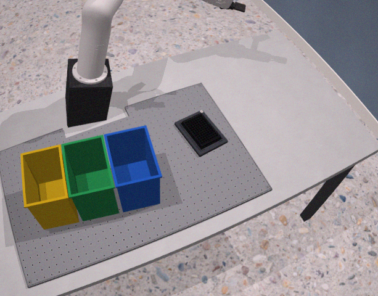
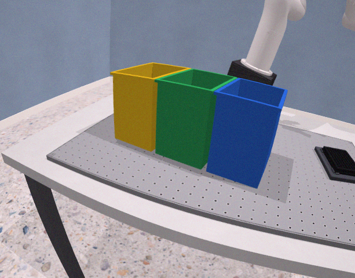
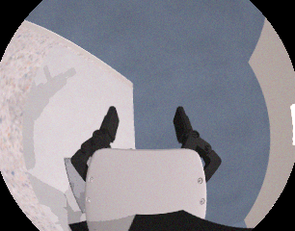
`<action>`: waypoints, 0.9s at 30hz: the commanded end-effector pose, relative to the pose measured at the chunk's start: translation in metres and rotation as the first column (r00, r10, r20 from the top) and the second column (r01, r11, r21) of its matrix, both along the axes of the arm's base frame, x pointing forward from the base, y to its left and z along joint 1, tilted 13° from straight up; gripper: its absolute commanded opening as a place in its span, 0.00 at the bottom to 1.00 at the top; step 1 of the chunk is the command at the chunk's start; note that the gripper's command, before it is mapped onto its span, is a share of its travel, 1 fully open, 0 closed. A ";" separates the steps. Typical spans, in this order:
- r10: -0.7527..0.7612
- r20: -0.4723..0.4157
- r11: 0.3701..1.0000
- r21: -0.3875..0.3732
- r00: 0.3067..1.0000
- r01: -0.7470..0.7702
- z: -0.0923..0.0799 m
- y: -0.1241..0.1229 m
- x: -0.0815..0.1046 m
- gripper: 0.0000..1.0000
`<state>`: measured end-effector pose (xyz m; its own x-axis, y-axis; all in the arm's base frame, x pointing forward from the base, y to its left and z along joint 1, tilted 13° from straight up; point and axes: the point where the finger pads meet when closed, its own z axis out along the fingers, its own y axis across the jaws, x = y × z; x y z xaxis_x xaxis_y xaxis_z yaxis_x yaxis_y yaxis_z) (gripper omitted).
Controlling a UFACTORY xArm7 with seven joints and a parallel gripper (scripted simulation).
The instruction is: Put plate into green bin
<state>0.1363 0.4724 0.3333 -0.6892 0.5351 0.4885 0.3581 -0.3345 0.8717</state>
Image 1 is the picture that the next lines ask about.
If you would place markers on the green open-top bin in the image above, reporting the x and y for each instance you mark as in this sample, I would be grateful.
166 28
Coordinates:
87 176

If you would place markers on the yellow open-top bin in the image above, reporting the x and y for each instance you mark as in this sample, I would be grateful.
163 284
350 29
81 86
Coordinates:
44 183

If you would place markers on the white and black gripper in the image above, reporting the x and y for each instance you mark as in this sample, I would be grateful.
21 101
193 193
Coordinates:
227 4

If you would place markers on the blue open-top bin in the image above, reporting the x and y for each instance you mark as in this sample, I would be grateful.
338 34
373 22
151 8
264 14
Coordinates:
132 156

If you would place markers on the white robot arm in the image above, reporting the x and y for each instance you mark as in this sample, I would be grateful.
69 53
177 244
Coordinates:
97 18

